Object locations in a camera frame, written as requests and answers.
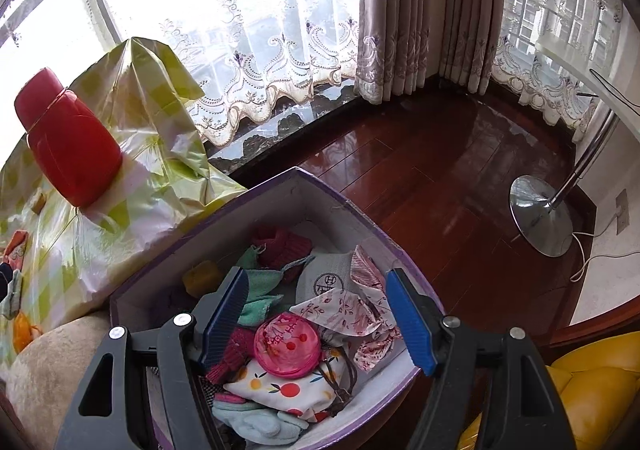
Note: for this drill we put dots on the pink round pouch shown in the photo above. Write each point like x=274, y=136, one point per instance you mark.
x=287, y=345

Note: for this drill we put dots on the green cloth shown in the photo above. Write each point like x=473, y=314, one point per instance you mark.
x=260, y=290

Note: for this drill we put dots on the dark marble window sill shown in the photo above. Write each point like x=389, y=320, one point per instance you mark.
x=280, y=130

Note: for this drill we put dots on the purple storage box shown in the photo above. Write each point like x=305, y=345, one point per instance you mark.
x=320, y=200

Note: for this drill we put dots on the fruit print fabric pouch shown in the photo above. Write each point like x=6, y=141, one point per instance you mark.
x=280, y=387

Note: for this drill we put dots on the checkered plastic tablecloth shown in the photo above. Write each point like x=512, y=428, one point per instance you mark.
x=150, y=95

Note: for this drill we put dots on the wall socket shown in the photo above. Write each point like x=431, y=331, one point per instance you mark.
x=621, y=210

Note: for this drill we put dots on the small beige knitted piece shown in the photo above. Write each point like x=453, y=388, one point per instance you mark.
x=38, y=201

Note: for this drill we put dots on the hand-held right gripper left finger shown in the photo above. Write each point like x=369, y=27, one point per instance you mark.
x=227, y=315

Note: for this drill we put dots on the pale blue fleece glove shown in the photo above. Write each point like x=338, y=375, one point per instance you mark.
x=255, y=422

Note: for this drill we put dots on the salmon pink cloth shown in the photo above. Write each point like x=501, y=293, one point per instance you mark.
x=16, y=245

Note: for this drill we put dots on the grey pouch with round emblem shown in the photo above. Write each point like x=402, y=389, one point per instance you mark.
x=325, y=280

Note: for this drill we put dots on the yellow leather seat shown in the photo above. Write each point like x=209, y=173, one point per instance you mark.
x=600, y=380

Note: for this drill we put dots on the embroidered sheer lace curtain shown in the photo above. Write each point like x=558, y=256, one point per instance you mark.
x=530, y=65
x=260, y=75

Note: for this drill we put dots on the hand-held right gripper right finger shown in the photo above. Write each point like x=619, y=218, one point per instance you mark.
x=407, y=320

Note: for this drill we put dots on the pink striped cloth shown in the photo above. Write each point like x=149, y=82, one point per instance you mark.
x=365, y=270

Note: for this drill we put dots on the beige pleated curtain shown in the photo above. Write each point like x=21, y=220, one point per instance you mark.
x=400, y=5

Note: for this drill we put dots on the red thermos jug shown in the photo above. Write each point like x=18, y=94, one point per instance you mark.
x=70, y=145

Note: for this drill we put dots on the pink floral cloth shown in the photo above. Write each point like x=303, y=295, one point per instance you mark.
x=340, y=310

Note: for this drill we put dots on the chrome floor lamp stand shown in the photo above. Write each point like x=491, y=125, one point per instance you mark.
x=537, y=210

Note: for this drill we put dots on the yellow sponge block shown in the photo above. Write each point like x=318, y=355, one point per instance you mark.
x=200, y=277

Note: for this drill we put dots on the maroon knitted piece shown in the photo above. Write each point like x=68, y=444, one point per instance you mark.
x=285, y=245
x=235, y=350

